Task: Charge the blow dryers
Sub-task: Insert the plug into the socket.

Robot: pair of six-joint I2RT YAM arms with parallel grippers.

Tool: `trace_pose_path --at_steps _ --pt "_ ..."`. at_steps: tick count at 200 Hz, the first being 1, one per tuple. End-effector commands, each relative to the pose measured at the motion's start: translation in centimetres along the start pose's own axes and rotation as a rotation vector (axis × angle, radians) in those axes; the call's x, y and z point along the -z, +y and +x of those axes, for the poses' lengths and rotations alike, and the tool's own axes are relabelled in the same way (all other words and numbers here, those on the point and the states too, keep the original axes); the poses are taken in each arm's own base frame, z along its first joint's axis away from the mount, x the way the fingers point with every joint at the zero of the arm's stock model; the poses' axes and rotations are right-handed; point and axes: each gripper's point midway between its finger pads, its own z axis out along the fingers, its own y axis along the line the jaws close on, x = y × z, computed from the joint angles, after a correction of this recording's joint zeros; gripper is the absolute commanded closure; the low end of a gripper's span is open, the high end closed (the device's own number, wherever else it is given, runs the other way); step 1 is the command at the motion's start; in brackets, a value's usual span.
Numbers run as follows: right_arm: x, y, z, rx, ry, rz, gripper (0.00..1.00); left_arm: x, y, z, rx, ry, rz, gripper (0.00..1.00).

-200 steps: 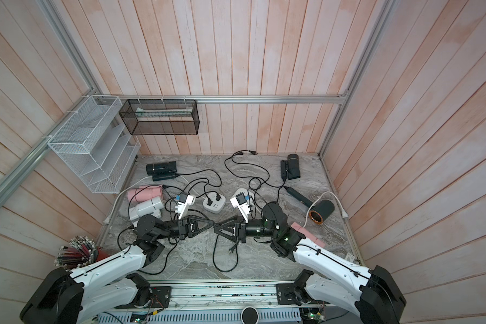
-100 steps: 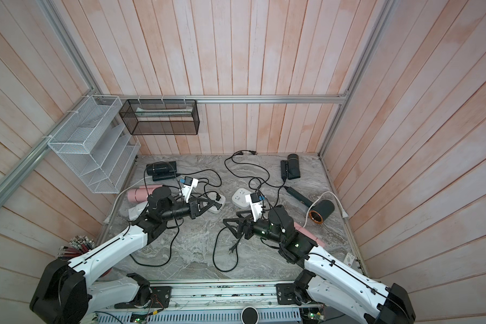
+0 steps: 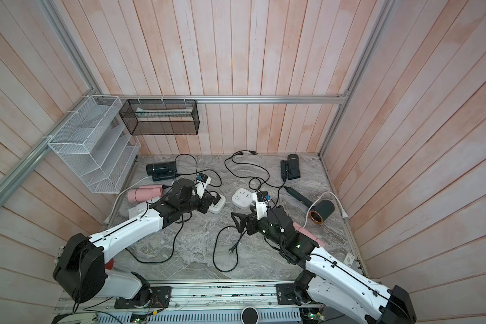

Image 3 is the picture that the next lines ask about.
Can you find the dark green folded hair dryer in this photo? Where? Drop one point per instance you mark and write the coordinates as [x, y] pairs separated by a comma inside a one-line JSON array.
[[162, 171]]

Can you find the white square power strip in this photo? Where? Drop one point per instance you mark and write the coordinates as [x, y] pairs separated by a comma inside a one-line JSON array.
[[242, 198], [216, 209]]

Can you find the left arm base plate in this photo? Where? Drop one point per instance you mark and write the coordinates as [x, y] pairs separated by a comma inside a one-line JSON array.
[[154, 297]]

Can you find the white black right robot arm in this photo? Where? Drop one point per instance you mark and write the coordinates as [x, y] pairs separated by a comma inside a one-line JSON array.
[[353, 294]]

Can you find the white square power strip left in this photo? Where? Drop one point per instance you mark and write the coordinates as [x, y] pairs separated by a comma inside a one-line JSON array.
[[216, 209]]

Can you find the black mesh wall basket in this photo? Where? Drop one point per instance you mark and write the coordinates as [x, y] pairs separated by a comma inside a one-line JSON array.
[[161, 117]]

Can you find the pink folded hair dryer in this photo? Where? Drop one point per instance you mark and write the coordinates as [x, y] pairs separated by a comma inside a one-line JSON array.
[[145, 193]]

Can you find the red pencil cup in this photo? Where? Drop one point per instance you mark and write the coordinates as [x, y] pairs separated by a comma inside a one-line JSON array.
[[109, 265]]

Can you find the pink hair dryer under arm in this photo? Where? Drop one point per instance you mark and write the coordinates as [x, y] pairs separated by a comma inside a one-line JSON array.
[[305, 232]]

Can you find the dark green dryer far right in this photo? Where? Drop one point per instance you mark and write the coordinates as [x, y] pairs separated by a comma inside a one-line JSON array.
[[290, 169]]

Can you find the small white paper tag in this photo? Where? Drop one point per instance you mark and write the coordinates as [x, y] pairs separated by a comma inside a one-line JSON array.
[[349, 259]]

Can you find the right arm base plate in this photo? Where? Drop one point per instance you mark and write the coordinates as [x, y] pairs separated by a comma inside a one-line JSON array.
[[301, 291]]

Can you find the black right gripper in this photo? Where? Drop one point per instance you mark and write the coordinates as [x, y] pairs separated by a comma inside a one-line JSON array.
[[254, 221]]

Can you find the dark green unfolded hair dryer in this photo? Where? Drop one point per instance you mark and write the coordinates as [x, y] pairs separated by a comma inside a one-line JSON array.
[[318, 211]]

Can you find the white wire mesh shelf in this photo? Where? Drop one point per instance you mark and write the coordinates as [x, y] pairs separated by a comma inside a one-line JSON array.
[[99, 151]]

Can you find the white square power strip right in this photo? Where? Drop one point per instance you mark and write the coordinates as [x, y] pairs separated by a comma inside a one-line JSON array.
[[242, 198]]

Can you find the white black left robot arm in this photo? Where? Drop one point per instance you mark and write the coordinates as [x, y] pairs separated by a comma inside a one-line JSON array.
[[81, 267]]

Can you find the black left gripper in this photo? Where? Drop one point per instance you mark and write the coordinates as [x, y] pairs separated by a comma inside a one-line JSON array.
[[206, 198]]

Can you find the white hair dryer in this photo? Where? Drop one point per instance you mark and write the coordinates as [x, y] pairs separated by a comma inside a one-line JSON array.
[[138, 210]]

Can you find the round black white knob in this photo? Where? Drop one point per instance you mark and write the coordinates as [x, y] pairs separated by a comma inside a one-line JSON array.
[[249, 315]]

